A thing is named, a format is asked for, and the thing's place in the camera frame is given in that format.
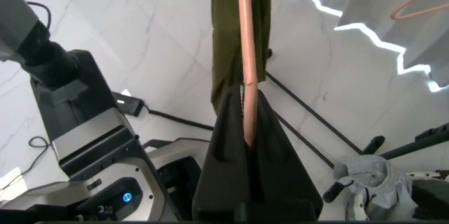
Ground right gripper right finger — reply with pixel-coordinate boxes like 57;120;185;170
249;88;324;222

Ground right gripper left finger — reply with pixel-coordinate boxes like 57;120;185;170
192;84;253;222

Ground pale grey shorts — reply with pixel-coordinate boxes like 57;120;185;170
333;154;419;221

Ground green long-sleeved shirt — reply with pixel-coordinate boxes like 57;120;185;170
210;0;274;116

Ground black clothes rack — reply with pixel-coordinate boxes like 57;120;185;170
264;48;449;204

